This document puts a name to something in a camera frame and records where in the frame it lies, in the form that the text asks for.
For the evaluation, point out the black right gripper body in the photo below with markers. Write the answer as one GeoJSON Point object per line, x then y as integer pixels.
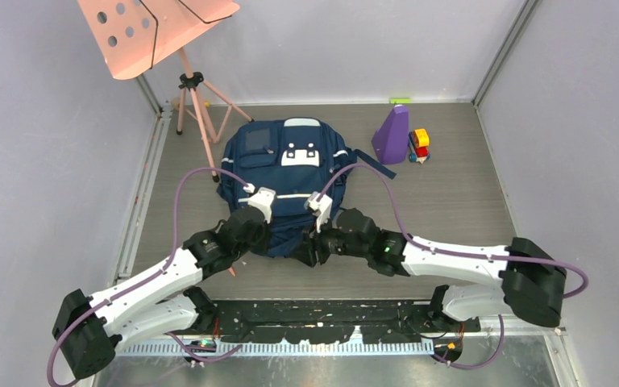
{"type": "Point", "coordinates": [331, 239]}

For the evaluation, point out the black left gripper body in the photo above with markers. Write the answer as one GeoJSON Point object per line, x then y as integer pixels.
{"type": "Point", "coordinates": [259, 242]}

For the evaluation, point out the navy blue backpack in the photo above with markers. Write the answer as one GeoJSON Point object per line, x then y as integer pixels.
{"type": "Point", "coordinates": [295, 157]}

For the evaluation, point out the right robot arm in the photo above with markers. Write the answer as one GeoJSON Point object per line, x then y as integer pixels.
{"type": "Point", "coordinates": [519, 279]}

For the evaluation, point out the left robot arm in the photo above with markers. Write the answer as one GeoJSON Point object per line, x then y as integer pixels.
{"type": "Point", "coordinates": [90, 330]}

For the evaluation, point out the purple metronome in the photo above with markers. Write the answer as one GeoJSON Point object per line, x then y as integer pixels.
{"type": "Point", "coordinates": [391, 141]}

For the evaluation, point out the toy block car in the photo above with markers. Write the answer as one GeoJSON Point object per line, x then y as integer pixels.
{"type": "Point", "coordinates": [419, 141]}

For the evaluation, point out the pink music stand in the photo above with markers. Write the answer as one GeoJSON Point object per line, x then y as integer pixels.
{"type": "Point", "coordinates": [134, 36]}

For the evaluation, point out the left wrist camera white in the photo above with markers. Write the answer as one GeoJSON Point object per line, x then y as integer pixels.
{"type": "Point", "coordinates": [261, 199]}

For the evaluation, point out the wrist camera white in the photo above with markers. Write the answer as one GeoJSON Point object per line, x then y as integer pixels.
{"type": "Point", "coordinates": [261, 199]}
{"type": "Point", "coordinates": [320, 205]}

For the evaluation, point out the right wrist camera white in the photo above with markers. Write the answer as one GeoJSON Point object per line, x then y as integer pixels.
{"type": "Point", "coordinates": [320, 205]}

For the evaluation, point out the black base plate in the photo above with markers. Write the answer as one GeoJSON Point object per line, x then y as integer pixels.
{"type": "Point", "coordinates": [323, 321]}

